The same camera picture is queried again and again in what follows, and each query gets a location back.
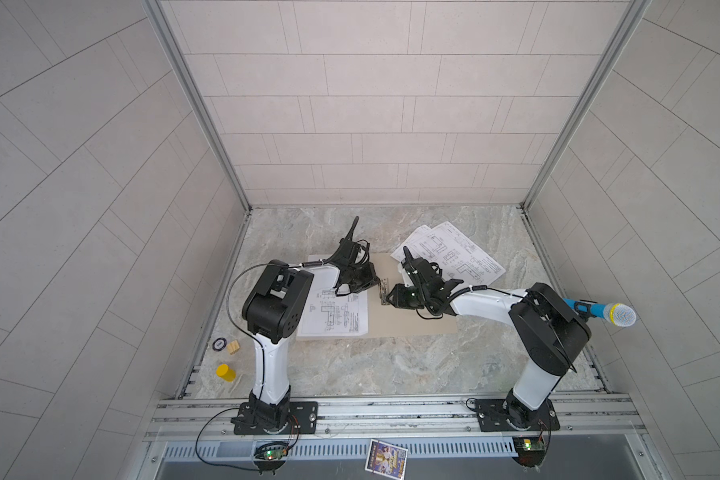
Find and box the beige cardboard folder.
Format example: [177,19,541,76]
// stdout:
[365,253,458,338]

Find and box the purple ring token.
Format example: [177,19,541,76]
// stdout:
[212,337,227,352]

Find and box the left green circuit board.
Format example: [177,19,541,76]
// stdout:
[253,441,290,462]

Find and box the metal folder clip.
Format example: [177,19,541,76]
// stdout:
[379,278,389,306]

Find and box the stack of printed sheets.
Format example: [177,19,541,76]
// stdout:
[391,221,506,285]

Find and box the colourful picture card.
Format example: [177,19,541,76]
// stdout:
[364,439,409,480]

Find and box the aluminium mounting rail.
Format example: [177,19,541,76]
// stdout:
[144,392,646,441]

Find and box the right circuit board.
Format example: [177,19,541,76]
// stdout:
[512,437,547,468]

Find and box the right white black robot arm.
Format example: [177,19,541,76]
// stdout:
[386,247,591,431]

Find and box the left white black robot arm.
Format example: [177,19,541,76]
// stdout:
[230,218,379,435]

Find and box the blue yellow toy microphone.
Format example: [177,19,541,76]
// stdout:
[565,299,638,328]

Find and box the printed drawing sheet top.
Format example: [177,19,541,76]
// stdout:
[297,289,369,338]

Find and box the small wooden block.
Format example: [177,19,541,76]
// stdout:
[227,340,240,355]

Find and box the yellow cylinder block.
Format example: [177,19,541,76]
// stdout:
[215,363,237,382]

